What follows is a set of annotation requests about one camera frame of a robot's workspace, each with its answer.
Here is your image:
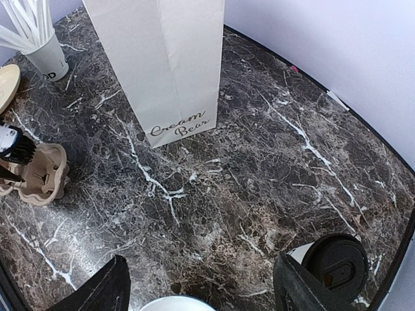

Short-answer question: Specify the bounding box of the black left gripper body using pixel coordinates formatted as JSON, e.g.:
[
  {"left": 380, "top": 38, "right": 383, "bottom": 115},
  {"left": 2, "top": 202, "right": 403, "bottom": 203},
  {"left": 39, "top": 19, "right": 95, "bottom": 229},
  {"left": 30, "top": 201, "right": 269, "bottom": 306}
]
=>
[{"left": 1, "top": 134, "right": 36, "bottom": 166}]

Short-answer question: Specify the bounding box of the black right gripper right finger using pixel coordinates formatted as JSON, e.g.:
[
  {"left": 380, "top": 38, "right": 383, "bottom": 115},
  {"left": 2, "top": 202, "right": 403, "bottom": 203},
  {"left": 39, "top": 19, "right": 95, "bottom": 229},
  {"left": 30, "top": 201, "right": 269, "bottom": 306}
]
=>
[{"left": 273, "top": 253, "right": 355, "bottom": 310}]

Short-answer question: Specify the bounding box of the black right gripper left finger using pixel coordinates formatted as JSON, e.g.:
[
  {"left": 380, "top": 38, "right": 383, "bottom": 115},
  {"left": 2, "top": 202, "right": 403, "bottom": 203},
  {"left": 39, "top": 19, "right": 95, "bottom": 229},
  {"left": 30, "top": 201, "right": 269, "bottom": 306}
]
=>
[{"left": 49, "top": 255, "right": 130, "bottom": 311}]

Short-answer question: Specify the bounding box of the brown pulp cup carrier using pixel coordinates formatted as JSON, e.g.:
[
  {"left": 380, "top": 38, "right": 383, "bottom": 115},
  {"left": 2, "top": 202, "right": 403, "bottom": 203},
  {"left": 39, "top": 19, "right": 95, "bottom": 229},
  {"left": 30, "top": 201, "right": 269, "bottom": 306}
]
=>
[{"left": 1, "top": 144, "right": 69, "bottom": 206}]

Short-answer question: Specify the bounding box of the white paper coffee cup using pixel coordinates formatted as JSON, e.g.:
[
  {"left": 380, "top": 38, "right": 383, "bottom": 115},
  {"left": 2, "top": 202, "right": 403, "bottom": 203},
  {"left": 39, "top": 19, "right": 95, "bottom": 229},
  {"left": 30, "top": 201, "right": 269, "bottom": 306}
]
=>
[{"left": 287, "top": 242, "right": 315, "bottom": 265}]

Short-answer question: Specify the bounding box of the black plastic cup lid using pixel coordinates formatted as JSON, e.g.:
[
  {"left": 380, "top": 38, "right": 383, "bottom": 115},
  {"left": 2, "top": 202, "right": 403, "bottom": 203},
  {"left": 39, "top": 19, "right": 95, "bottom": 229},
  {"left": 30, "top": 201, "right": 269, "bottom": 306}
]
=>
[{"left": 302, "top": 233, "right": 368, "bottom": 303}]

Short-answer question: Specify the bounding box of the white cream bear paper bag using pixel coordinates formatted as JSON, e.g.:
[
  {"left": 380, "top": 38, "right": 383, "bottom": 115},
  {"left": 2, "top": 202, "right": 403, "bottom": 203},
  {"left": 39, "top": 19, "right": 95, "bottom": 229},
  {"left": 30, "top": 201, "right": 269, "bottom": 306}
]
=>
[{"left": 84, "top": 1, "right": 224, "bottom": 148}]

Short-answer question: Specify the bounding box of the white ceramic bowl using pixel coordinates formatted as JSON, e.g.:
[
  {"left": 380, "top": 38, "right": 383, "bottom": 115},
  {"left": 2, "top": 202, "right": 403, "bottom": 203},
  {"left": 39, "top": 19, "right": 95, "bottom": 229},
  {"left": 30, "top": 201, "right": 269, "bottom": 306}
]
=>
[{"left": 140, "top": 295, "right": 215, "bottom": 311}]

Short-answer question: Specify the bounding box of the beige round plate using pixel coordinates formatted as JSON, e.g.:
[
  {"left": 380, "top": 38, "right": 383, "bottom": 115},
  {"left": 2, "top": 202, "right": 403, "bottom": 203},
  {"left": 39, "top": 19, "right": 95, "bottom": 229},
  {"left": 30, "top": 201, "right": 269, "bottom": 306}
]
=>
[{"left": 0, "top": 64, "right": 21, "bottom": 114}]

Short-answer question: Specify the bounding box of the white cup holding straws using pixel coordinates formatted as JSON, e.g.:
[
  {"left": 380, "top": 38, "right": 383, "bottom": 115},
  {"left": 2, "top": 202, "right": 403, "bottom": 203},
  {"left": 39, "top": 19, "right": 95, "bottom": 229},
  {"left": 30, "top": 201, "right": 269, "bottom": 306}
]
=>
[{"left": 23, "top": 33, "right": 69, "bottom": 82}]

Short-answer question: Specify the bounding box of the white wrapped straws bundle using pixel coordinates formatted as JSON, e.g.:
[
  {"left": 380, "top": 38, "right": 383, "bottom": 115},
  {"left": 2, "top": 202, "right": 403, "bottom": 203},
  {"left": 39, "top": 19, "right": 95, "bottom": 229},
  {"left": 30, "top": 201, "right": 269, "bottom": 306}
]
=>
[{"left": 1, "top": 0, "right": 55, "bottom": 54}]

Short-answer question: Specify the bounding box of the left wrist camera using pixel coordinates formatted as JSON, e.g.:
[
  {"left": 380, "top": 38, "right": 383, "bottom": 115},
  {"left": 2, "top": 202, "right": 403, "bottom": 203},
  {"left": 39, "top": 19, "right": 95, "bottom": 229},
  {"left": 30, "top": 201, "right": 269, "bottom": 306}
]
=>
[{"left": 0, "top": 121, "right": 23, "bottom": 157}]

